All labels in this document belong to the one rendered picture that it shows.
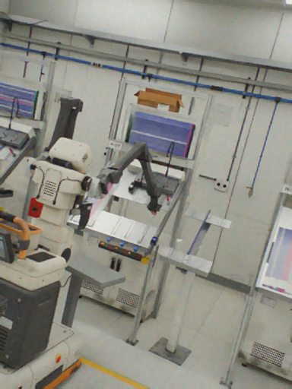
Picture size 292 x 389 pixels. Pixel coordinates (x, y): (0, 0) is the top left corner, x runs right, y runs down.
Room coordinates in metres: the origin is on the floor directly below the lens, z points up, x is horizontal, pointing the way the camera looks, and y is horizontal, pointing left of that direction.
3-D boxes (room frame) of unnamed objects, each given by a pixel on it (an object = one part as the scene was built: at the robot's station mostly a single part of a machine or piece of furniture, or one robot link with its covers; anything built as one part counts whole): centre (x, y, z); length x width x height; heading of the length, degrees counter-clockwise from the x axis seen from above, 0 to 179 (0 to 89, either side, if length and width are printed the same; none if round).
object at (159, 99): (3.77, 0.01, 1.82); 0.68 x 0.30 x 0.20; 71
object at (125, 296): (3.59, 0.02, 0.31); 0.70 x 0.65 x 0.62; 71
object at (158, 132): (3.46, 0.00, 1.52); 0.51 x 0.13 x 0.27; 71
